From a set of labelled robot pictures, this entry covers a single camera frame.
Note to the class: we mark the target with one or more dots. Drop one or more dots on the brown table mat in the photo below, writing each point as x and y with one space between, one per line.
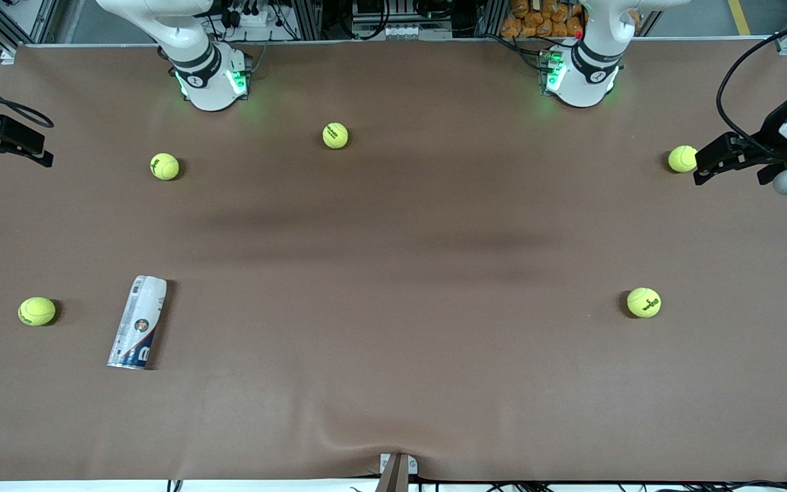
393 273

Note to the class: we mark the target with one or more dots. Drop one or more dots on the yellow tennis ball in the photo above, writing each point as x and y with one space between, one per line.
682 158
37 311
643 302
335 135
164 166

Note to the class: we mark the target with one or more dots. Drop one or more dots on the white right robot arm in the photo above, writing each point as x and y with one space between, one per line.
205 82

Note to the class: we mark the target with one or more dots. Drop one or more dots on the white blue tennis ball can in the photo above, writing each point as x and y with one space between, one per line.
138 321

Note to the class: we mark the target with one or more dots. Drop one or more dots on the white terminal block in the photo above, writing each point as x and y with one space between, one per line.
400 31

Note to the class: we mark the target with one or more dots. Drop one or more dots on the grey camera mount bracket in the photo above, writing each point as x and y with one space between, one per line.
397 470

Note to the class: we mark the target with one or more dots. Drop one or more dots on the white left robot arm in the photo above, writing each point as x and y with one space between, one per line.
585 82

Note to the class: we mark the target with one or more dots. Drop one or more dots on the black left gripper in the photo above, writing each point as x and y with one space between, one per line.
771 131

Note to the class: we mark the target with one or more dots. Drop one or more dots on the white power strip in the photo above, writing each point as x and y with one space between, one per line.
253 17

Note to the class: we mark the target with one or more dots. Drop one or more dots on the orange netted bag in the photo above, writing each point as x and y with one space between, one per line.
544 19

